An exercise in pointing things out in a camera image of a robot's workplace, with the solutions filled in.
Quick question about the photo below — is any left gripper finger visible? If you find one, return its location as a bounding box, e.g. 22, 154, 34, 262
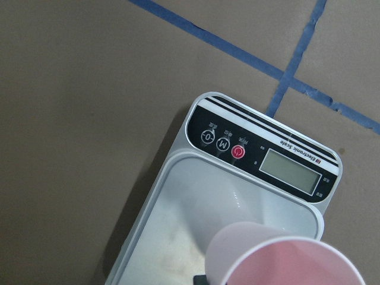
193, 275, 208, 285

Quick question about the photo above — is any silver digital kitchen scale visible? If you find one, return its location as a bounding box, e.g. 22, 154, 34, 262
106, 91, 343, 284

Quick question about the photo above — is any pink paper cup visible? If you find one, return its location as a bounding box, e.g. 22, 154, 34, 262
205, 222, 365, 284

